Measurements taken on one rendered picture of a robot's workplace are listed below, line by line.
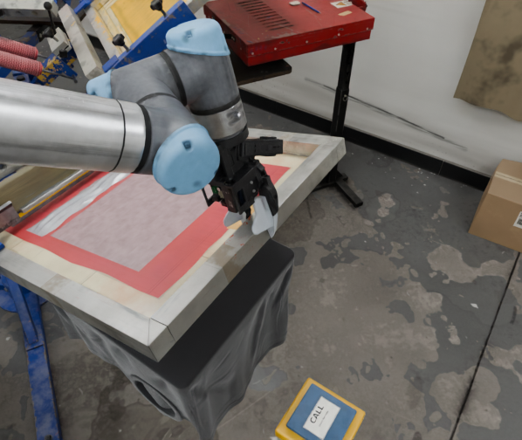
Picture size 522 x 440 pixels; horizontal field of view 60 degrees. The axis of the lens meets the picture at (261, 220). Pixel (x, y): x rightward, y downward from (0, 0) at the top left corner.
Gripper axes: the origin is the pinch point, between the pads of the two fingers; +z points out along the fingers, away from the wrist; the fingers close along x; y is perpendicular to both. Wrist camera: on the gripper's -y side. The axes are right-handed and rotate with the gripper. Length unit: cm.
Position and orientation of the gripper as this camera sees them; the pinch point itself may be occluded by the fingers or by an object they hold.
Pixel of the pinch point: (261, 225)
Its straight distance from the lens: 80.7
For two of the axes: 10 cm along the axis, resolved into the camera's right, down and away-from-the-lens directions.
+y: -5.6, 5.9, -5.8
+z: 2.2, 7.8, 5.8
